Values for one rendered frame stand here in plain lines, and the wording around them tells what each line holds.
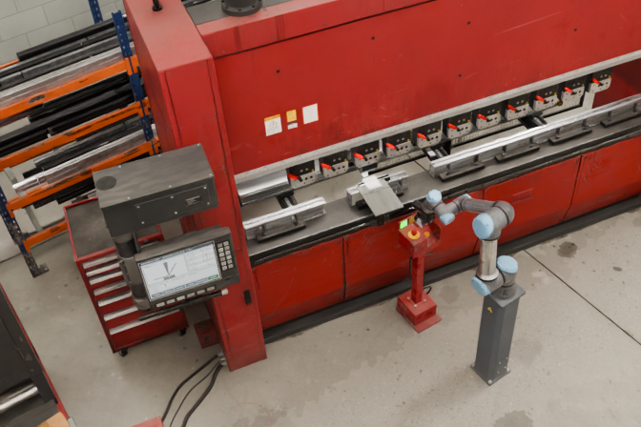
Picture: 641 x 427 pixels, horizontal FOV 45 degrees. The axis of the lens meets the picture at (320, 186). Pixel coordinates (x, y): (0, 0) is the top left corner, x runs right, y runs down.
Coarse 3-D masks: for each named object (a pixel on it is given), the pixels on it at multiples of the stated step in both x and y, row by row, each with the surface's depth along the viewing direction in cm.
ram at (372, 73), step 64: (448, 0) 402; (512, 0) 419; (576, 0) 437; (640, 0) 456; (256, 64) 381; (320, 64) 396; (384, 64) 412; (448, 64) 430; (512, 64) 449; (576, 64) 470; (256, 128) 406; (320, 128) 423; (384, 128) 442
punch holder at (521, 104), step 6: (516, 96) 467; (522, 96) 469; (528, 96) 471; (504, 102) 472; (510, 102) 468; (516, 102) 470; (522, 102) 472; (504, 108) 475; (516, 108) 473; (522, 108) 475; (504, 114) 478; (510, 114) 475; (516, 114) 477; (522, 114) 479
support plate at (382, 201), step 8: (384, 184) 468; (360, 192) 464; (368, 192) 464; (376, 192) 463; (384, 192) 463; (392, 192) 462; (368, 200) 458; (376, 200) 458; (384, 200) 457; (392, 200) 457; (376, 208) 453; (384, 208) 453; (392, 208) 452; (400, 208) 453
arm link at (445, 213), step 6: (438, 204) 423; (444, 204) 424; (450, 204) 425; (432, 210) 426; (438, 210) 423; (444, 210) 422; (450, 210) 423; (456, 210) 424; (438, 216) 424; (444, 216) 421; (450, 216) 420; (444, 222) 422
